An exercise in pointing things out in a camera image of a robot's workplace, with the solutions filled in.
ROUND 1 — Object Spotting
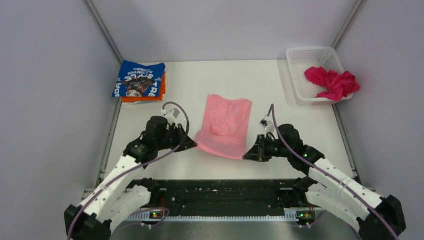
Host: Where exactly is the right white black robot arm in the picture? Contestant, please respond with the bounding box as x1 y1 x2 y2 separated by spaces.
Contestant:
242 120 407 240

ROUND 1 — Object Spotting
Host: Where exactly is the blue printed folded t-shirt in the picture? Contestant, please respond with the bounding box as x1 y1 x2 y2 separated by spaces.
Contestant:
111 60 166 98

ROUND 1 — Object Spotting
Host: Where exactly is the magenta crumpled t-shirt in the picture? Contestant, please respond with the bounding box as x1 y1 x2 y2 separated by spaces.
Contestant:
304 67 361 102

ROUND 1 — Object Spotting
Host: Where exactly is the pink t-shirt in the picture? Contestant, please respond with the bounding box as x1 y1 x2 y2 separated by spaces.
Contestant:
195 94 252 160

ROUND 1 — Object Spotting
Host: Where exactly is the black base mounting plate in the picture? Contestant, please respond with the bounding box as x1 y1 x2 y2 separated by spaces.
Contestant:
114 178 339 219

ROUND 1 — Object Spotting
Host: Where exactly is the aluminium front rail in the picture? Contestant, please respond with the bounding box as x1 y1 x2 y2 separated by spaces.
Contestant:
82 187 380 223

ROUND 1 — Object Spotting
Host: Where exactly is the white plastic laundry basket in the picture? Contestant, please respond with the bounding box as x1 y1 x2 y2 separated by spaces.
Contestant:
286 46 354 106

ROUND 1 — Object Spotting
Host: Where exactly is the orange folded t-shirt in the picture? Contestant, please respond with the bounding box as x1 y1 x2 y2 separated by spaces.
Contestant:
121 75 163 100

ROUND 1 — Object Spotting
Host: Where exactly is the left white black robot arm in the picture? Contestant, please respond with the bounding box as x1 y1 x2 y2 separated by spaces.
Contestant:
64 114 197 240

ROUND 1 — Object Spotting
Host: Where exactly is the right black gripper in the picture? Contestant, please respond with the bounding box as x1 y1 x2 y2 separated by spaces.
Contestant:
243 134 291 162

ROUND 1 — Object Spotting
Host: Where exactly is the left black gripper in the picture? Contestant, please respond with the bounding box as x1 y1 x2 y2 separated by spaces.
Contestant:
157 123 197 152

